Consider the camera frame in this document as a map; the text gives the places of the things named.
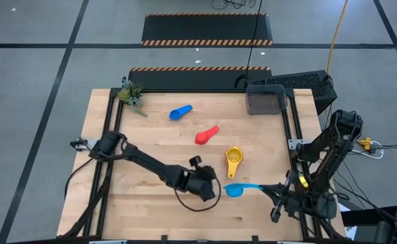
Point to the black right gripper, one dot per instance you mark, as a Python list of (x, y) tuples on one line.
[(295, 200)]

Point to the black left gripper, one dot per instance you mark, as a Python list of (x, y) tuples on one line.
[(201, 181)]

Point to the cyan measuring cup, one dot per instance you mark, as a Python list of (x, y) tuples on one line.
[(233, 191)]

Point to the yellow measuring cup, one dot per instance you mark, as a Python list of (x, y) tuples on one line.
[(233, 156)]

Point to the red measuring cup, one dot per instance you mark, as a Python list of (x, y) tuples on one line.
[(203, 137)]

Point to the small blue measuring cup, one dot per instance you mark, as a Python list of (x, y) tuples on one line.
[(178, 113)]

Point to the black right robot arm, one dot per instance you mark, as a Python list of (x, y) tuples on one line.
[(327, 149)]

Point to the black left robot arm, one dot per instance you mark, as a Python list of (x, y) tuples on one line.
[(150, 166)]

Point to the grey translucent plastic basket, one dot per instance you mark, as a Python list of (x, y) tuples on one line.
[(266, 101)]

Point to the yellow tag on gripper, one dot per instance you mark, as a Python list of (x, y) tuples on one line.
[(303, 182)]

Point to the black table edge clamp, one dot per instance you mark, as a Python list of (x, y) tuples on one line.
[(164, 238), (255, 238)]

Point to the yellow plug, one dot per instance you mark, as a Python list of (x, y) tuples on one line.
[(365, 144)]

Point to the black ramp with hazard stripes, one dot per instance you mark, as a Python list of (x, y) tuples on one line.
[(191, 79), (205, 28)]

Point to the artificial succulent plant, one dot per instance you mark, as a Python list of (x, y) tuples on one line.
[(130, 94)]

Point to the black aluminium table frame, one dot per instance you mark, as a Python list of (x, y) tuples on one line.
[(184, 91)]

